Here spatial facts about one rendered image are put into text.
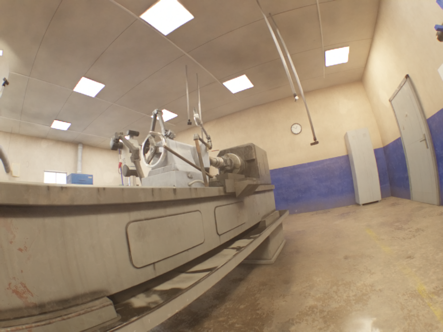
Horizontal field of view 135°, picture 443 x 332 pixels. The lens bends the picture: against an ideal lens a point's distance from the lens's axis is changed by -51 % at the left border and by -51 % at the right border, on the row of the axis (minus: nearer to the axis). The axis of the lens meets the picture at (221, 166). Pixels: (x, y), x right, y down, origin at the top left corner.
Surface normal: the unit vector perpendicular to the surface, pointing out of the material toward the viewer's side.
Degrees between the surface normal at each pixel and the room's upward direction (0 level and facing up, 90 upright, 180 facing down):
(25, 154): 90
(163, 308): 90
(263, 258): 90
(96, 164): 90
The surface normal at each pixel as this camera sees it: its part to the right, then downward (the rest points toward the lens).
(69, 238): 0.87, -0.18
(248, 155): -0.48, -0.08
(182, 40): 0.12, 0.98
